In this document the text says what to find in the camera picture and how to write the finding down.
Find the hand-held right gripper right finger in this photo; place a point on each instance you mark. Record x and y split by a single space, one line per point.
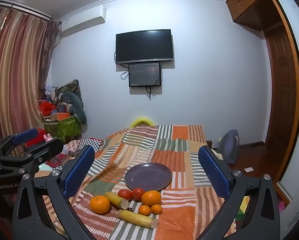
213 172

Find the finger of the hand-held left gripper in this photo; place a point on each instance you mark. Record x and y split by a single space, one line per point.
25 135
49 148

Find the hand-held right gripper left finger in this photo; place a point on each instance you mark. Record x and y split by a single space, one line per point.
78 172

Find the large orange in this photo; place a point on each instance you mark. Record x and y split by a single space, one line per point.
151 198
100 204

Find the red tomato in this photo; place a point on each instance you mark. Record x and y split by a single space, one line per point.
125 194
138 194

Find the purple plate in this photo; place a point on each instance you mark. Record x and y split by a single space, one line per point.
147 176

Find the small orange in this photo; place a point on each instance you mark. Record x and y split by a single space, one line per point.
156 208
144 210

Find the pink toy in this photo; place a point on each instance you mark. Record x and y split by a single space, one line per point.
48 137

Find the red box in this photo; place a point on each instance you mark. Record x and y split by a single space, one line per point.
41 133

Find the green storage box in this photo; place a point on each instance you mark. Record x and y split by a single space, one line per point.
63 127

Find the checkered patterned quilt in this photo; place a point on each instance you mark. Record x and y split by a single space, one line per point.
85 145

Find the grey fan heater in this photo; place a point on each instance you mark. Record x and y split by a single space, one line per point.
228 146

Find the orange cardboard box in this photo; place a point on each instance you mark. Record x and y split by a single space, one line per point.
60 116

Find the red plastic bag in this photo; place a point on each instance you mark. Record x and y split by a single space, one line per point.
47 108

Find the white paper sheet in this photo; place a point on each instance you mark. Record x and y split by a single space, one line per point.
248 169

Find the striped patchwork blanket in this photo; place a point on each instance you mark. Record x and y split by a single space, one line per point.
179 155

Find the yellow green object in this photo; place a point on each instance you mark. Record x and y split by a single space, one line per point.
243 205

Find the small plush toys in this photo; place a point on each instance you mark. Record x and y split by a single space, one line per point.
50 91

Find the grey plush toy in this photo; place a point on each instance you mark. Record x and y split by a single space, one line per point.
75 105

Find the striped curtain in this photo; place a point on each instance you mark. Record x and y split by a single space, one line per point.
17 75

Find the dark patterned cushion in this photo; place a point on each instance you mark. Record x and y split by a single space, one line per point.
70 86

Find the pink floor object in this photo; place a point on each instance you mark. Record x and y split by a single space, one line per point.
282 206

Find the yellow chair back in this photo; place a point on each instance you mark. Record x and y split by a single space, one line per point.
142 121

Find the brown wooden door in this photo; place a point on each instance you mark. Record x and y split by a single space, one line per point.
280 92

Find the white air conditioner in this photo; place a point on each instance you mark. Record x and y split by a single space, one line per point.
83 18

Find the wooden overhead cabinet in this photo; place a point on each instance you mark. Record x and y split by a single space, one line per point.
254 2

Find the small wall monitor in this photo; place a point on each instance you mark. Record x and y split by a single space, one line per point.
145 74

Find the curtain rail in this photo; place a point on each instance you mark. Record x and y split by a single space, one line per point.
22 9

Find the wall television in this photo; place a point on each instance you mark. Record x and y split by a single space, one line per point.
144 46

